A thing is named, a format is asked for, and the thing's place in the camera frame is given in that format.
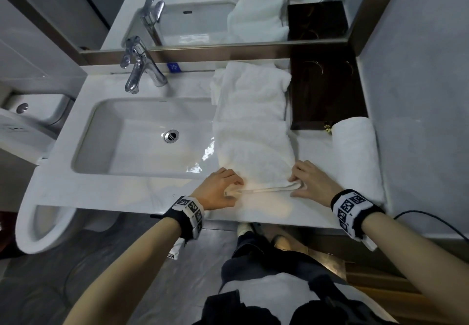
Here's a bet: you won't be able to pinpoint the person's left hand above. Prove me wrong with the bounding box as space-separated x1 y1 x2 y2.
191 167 245 212

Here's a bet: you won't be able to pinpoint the person's right hand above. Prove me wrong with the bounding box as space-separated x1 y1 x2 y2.
288 160 343 206

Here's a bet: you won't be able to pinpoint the white towel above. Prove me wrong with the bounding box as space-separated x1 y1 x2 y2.
210 61 309 195
331 117 386 206

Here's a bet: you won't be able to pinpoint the person's left forearm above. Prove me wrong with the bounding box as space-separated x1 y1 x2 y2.
63 218 182 325

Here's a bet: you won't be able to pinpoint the person's right forearm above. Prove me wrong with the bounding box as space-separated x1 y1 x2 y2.
361 211 469 325

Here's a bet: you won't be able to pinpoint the person's left shoe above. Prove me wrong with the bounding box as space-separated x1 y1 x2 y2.
236 222 256 238

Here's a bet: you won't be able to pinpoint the person's shoe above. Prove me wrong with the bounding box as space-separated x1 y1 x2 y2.
236 222 256 238
270 235 291 252

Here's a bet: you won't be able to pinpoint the person's right shoe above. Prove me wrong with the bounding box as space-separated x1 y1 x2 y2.
270 235 291 252

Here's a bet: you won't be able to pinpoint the white rolled towel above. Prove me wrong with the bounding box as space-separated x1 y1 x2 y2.
331 117 386 206

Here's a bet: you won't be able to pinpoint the person's dark trousers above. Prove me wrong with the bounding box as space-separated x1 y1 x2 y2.
219 230 350 294

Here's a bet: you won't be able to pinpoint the white sink basin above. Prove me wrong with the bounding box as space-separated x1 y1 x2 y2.
71 97 220 180

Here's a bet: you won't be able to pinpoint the dark wooden box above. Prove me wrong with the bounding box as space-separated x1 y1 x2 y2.
289 54 369 131

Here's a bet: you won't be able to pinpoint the person's white black shirt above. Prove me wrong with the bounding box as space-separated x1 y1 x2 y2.
192 273 401 325

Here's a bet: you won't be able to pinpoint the chrome faucet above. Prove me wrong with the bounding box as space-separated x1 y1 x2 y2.
120 35 169 95

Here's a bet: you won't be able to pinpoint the white toilet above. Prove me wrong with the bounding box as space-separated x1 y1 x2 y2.
0 93 112 256

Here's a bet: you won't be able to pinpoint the left wrist camera band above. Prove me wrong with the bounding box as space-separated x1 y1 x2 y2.
150 195 205 260

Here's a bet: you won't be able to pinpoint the wrist camera band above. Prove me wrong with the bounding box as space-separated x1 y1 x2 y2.
150 195 205 260
330 189 385 252

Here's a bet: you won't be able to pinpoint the right wrist camera band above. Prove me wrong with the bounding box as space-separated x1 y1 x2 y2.
330 189 385 252

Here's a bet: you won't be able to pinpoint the black cable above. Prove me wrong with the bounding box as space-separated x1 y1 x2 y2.
394 210 469 242

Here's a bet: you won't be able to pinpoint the wall mirror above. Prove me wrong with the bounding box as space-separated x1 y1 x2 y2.
79 0 409 66

